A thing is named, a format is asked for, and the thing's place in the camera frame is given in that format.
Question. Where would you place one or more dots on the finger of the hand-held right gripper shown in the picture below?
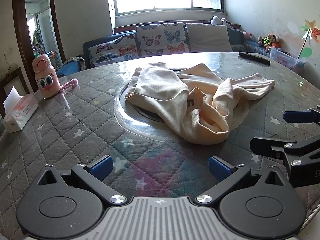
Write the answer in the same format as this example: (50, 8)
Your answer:
(265, 146)
(295, 116)

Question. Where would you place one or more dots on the dark wooden side cabinet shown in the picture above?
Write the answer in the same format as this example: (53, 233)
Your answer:
(15, 73)

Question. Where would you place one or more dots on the grey garment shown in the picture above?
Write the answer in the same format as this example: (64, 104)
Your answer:
(75, 60)

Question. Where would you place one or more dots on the dark blue sofa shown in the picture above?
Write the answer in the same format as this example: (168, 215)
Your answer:
(86, 48)

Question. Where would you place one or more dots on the beige cushion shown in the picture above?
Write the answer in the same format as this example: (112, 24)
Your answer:
(207, 38)

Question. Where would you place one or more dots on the grey quilted star tablecloth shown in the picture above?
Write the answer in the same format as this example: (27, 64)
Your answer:
(75, 120)

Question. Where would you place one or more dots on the blue cloth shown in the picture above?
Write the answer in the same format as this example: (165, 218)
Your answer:
(67, 70)

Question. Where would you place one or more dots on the brown plush bear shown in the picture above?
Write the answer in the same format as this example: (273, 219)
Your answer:
(275, 38)

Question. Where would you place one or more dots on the black remote control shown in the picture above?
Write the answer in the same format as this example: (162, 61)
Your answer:
(252, 56)

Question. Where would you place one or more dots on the panda plush toy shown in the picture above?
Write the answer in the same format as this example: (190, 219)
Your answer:
(216, 20)

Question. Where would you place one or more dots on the cream sweatshirt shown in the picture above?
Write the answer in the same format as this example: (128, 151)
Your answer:
(160, 87)

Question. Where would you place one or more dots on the dark wooden door frame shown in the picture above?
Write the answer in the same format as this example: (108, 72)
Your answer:
(18, 30)

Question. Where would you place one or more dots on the pink plush toy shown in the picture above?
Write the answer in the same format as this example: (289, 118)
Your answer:
(247, 35)

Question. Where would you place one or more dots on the clear plastic storage box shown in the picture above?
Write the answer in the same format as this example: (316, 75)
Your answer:
(285, 60)

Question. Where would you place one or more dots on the pink cartoon water bottle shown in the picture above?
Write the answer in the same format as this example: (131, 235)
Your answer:
(47, 80)

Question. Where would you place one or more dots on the white tissue pack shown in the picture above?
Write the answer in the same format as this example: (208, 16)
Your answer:
(22, 112)

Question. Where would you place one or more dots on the green plush toy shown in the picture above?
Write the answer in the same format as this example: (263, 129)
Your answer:
(266, 42)

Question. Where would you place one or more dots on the hanging clothes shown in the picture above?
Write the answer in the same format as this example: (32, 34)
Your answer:
(37, 36)

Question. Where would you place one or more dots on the butterfly print cushion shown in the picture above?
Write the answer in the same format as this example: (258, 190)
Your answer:
(160, 40)
(110, 48)

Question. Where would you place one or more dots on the colourful pinwheel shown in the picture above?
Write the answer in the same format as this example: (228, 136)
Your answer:
(311, 31)

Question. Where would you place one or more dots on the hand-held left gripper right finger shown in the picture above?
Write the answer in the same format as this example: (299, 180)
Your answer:
(220, 168)

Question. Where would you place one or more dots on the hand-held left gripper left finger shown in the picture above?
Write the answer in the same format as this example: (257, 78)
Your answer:
(102, 167)

